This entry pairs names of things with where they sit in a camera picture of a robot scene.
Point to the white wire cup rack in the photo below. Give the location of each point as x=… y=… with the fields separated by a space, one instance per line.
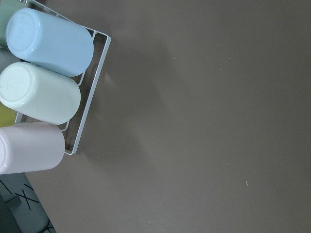
x=85 y=102

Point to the green cup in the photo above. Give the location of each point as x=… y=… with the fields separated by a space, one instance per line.
x=7 y=9

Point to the pale pink cup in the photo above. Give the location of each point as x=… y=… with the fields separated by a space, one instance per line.
x=29 y=147

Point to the mint white cup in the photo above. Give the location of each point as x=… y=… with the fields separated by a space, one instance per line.
x=39 y=93

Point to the yellow cup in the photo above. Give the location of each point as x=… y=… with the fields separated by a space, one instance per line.
x=7 y=116

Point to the light blue cup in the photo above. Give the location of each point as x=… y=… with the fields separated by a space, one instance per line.
x=50 y=42

